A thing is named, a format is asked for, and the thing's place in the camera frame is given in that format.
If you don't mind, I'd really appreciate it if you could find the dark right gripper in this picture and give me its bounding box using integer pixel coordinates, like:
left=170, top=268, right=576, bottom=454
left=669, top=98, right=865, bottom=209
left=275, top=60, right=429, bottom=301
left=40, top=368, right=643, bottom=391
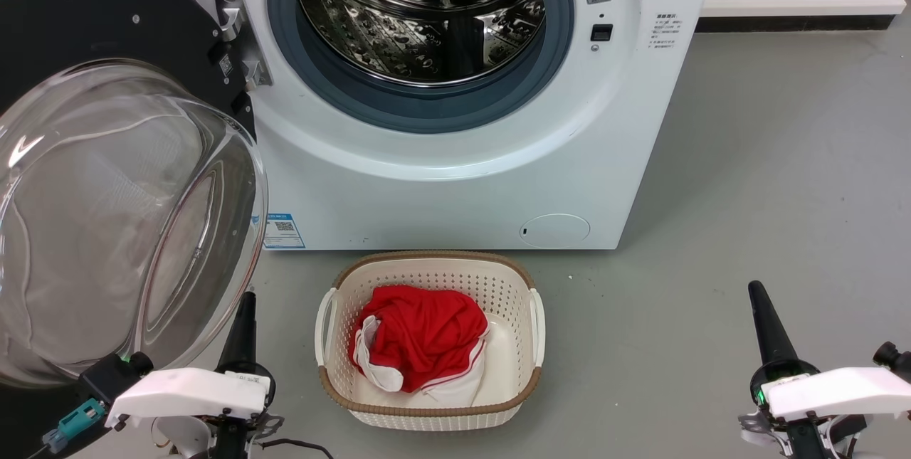
left=740, top=280, right=873, bottom=459

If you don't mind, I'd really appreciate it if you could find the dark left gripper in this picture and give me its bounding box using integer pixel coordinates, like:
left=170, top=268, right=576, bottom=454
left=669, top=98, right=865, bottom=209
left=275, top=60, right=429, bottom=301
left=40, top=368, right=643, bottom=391
left=153, top=292, right=285, bottom=459

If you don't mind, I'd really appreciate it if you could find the black round glass washer door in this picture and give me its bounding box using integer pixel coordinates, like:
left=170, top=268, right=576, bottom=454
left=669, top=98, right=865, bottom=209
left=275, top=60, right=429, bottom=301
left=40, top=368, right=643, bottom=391
left=0, top=0, right=270, bottom=459

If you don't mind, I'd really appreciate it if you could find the white front-load washing machine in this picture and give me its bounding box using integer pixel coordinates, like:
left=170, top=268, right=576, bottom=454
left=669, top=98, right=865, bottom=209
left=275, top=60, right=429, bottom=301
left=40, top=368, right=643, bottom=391
left=142, top=0, right=721, bottom=251

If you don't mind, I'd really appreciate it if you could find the metal door hinge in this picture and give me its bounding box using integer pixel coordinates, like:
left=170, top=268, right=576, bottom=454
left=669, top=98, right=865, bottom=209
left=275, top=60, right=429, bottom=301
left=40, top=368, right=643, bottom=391
left=214, top=0, right=273, bottom=90

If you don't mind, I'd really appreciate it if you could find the blue energy label sticker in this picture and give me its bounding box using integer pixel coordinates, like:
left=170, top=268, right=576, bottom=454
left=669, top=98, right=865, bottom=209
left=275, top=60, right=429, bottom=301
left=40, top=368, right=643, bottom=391
left=263, top=213, right=306, bottom=250

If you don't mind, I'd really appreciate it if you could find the red and white garment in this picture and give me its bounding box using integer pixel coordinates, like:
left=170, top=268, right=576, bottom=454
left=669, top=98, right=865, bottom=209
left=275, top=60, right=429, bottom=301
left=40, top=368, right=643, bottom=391
left=350, top=285, right=490, bottom=407

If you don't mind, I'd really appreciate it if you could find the round white filter cover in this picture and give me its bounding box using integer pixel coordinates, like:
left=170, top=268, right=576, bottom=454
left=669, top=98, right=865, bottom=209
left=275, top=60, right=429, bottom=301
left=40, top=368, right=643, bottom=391
left=520, top=213, right=591, bottom=248

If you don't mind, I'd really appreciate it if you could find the cream plastic laundry basket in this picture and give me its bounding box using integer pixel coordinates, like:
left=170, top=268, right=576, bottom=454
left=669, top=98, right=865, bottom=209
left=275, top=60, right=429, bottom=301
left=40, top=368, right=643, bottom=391
left=315, top=250, right=547, bottom=432

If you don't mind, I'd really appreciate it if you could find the small printed text sticker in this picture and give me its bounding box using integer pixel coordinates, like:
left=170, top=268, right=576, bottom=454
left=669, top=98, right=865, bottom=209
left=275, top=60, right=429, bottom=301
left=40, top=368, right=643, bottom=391
left=648, top=13, right=685, bottom=50

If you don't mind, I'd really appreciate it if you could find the stainless steel washer drum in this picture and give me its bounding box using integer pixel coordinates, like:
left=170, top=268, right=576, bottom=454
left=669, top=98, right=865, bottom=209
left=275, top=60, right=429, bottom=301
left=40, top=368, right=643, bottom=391
left=297, top=0, right=547, bottom=87

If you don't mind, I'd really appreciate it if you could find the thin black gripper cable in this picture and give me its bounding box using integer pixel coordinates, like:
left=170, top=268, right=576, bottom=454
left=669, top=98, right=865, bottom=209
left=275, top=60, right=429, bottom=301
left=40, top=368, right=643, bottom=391
left=256, top=438, right=335, bottom=459

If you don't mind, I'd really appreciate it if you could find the teal cable connector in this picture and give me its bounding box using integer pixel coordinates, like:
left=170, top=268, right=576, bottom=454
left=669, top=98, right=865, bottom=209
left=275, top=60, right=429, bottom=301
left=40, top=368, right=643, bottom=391
left=43, top=399, right=107, bottom=454

